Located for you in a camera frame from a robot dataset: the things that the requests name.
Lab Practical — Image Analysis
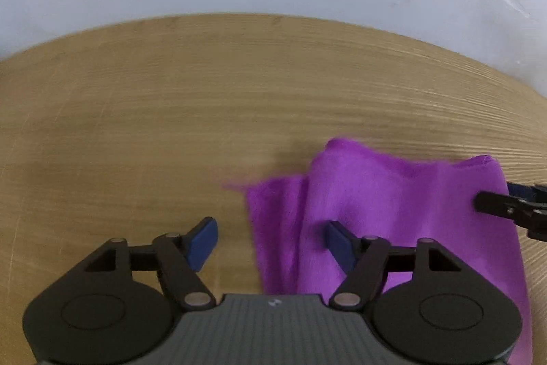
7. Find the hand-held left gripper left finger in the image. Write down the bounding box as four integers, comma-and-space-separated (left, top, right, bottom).
83, 217, 218, 310

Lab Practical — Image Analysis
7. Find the pink purple gradient fleece cloth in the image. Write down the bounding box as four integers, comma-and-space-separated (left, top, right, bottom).
222, 138, 533, 365

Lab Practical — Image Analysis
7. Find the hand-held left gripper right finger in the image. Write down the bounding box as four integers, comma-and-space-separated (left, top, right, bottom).
327, 220, 462, 310

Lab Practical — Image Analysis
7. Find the bamboo mat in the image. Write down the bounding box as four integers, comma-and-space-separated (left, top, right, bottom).
0, 13, 547, 365

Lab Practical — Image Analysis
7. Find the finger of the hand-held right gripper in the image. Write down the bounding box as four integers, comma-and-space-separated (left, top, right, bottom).
475, 191, 547, 223
506, 184, 547, 201

